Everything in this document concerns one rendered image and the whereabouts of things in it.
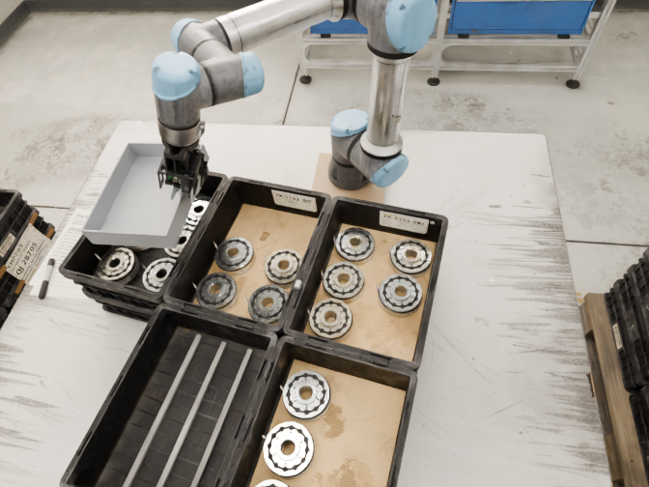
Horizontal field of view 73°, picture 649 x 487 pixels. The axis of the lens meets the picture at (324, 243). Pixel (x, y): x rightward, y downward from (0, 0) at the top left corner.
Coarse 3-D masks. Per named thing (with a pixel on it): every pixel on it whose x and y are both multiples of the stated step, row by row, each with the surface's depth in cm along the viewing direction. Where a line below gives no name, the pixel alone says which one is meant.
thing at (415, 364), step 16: (384, 208) 112; (400, 208) 111; (320, 240) 108; (304, 272) 103; (432, 272) 100; (304, 288) 101; (432, 288) 100; (432, 304) 96; (288, 320) 97; (304, 336) 94; (352, 352) 92; (368, 352) 91; (416, 352) 90; (416, 368) 89
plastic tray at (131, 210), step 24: (144, 144) 109; (120, 168) 107; (144, 168) 110; (120, 192) 107; (144, 192) 106; (168, 192) 105; (96, 216) 99; (120, 216) 102; (144, 216) 101; (168, 216) 101; (96, 240) 98; (120, 240) 96; (144, 240) 95; (168, 240) 93
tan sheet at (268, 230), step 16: (256, 208) 128; (240, 224) 125; (256, 224) 125; (272, 224) 124; (288, 224) 124; (304, 224) 123; (256, 240) 122; (272, 240) 121; (288, 240) 121; (304, 240) 120; (256, 256) 119; (256, 272) 116; (240, 288) 114; (256, 288) 113; (240, 304) 111; (272, 304) 110
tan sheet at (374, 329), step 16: (384, 240) 118; (400, 240) 118; (336, 256) 117; (384, 256) 115; (432, 256) 114; (368, 272) 113; (384, 272) 113; (320, 288) 112; (368, 288) 111; (352, 304) 108; (368, 304) 108; (368, 320) 106; (384, 320) 106; (400, 320) 105; (416, 320) 105; (352, 336) 104; (368, 336) 104; (384, 336) 103; (400, 336) 103; (416, 336) 103; (384, 352) 101; (400, 352) 101
